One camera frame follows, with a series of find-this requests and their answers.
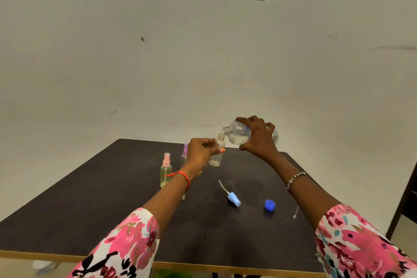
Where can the person's right hand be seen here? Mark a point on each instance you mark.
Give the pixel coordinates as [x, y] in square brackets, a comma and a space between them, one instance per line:
[260, 141]

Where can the person's left forearm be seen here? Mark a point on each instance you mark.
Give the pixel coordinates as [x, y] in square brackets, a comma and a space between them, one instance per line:
[171, 196]

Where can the blue spray pump with tube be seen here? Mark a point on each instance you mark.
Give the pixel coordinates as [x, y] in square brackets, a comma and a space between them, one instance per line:
[234, 198]

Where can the person's right forearm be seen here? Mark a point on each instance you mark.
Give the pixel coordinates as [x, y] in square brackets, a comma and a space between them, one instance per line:
[303, 189]

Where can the person's right middle finger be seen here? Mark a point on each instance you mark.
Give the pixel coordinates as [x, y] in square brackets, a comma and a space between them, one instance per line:
[256, 119]

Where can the pink floral left sleeve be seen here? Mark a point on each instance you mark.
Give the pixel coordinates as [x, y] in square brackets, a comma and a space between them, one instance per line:
[127, 245]

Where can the pink floral right sleeve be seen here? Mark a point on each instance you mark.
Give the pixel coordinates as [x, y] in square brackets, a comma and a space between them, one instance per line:
[358, 248]

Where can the small clear bottle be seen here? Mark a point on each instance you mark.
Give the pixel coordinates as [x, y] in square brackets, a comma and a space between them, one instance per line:
[215, 159]

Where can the large clear plastic bottle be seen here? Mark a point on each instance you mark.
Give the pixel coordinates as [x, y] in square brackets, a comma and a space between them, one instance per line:
[237, 134]

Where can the blue bottle cap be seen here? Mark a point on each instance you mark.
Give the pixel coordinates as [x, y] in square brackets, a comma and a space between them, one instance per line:
[269, 205]

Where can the person's right thumb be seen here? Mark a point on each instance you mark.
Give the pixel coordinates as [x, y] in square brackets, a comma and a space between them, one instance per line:
[246, 146]

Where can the pink-capped spray bottle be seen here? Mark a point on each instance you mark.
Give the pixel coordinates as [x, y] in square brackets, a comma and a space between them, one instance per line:
[165, 172]

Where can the person's left thumb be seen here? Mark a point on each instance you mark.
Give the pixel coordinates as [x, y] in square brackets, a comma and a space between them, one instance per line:
[216, 150]

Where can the person's left hand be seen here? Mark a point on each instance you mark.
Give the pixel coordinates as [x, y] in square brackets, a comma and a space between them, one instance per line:
[195, 157]

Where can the white round object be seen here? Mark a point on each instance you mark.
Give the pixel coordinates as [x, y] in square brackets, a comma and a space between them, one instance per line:
[44, 267]

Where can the dark wooden furniture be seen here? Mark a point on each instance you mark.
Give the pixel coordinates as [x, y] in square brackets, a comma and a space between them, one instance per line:
[404, 203]

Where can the purple-capped spray bottle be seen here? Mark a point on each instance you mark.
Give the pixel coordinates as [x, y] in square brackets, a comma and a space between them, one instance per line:
[184, 154]

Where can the pink floral sleeve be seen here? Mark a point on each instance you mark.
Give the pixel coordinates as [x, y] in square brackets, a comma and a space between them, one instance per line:
[127, 245]
[358, 248]

